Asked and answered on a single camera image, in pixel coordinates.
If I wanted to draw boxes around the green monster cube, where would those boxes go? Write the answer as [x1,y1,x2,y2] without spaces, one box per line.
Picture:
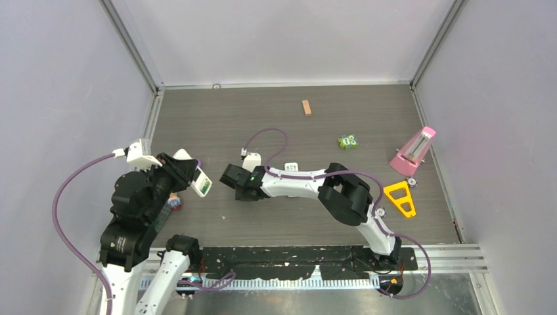
[338,134,359,150]

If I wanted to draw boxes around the small round poker chip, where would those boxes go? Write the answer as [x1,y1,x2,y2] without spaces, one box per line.
[406,177,417,188]

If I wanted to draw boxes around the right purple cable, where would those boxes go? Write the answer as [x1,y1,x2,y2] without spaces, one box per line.
[243,127,432,301]

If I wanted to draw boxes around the large white remote control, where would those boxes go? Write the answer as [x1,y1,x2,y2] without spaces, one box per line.
[173,148,213,198]

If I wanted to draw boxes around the wooden block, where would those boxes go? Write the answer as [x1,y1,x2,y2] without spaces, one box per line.
[301,100,312,116]

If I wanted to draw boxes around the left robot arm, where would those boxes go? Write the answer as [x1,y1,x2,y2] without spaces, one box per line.
[100,149,202,314]

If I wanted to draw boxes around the small white remote control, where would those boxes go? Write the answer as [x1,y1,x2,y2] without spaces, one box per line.
[284,162,299,172]

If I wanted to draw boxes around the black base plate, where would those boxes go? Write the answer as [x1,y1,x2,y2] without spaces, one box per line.
[198,245,418,280]

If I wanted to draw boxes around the yellow triangle frame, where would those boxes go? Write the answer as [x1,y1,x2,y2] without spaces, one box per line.
[383,180,416,219]

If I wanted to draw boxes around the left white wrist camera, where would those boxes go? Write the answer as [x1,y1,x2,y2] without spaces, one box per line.
[125,138,162,171]

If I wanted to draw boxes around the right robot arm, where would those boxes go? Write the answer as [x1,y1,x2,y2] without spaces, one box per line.
[219,163,401,270]

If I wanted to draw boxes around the pink metronome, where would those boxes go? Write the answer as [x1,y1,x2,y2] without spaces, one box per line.
[389,126,436,177]

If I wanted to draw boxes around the small toy figure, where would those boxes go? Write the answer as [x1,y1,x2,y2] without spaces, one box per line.
[167,194,182,211]

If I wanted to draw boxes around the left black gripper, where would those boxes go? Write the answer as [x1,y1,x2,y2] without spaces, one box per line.
[143,150,197,220]

